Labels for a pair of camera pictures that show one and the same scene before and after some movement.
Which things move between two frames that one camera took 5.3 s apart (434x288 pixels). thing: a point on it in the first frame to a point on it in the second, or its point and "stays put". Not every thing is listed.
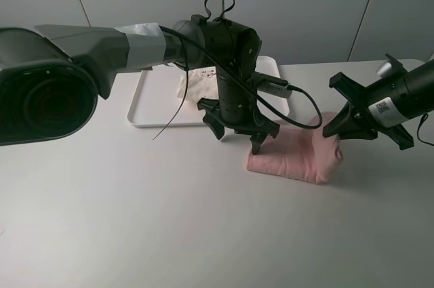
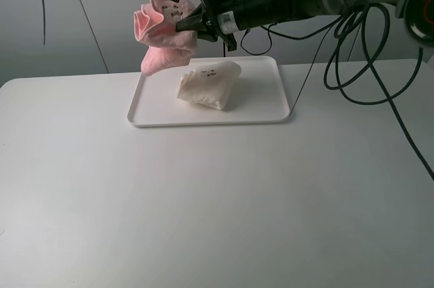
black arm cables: [424, 117] to [340, 18]
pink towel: [304, 154] to [156, 22]
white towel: [200, 83] stays put
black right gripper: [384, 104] to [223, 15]
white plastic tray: [155, 100] stays put
